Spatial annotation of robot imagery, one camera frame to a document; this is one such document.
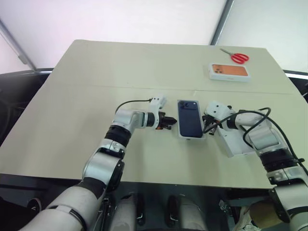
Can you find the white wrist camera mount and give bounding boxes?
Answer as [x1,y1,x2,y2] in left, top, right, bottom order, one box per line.
[148,95,167,130]
[204,100,238,124]

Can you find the grey metal pole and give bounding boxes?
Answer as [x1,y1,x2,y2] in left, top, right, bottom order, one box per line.
[0,18,37,72]

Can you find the person's tan trouser leg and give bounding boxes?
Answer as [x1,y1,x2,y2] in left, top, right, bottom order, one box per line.
[248,200,282,225]

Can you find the white phone box lid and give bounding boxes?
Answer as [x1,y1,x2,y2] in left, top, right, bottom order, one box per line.
[217,127,262,158]

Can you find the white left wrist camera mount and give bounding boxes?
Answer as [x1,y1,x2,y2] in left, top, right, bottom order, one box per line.
[148,95,167,130]

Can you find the red handled scissors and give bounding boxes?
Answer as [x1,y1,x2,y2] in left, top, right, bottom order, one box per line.
[219,48,250,64]

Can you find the black seat furniture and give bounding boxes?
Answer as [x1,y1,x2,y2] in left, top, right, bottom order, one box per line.
[0,68,54,146]
[282,69,308,103]

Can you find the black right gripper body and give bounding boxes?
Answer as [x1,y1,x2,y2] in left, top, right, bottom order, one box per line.
[203,115,224,136]

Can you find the black white sneaker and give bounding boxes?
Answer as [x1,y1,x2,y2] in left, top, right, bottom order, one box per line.
[26,197,42,213]

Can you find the dark rounded robot leg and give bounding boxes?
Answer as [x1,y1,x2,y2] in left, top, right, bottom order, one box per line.
[167,193,208,231]
[112,192,148,231]

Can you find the white lace shoe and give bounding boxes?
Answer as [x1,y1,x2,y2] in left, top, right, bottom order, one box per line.
[236,206,266,231]

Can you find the white phone box base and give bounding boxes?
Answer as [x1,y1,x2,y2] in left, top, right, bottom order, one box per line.
[176,99,206,141]

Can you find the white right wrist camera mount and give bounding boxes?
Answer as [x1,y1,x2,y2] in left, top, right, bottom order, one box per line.
[204,100,238,124]

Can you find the sealed orange-print phone box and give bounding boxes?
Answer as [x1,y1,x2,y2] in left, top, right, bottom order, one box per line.
[207,62,251,83]

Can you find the dark blue smartphone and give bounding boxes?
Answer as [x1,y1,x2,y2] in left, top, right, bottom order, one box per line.
[177,99,203,139]

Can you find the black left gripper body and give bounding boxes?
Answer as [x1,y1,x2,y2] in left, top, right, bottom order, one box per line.
[155,113,172,131]

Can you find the dark metal pole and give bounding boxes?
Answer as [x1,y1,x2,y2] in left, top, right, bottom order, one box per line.
[211,0,235,47]

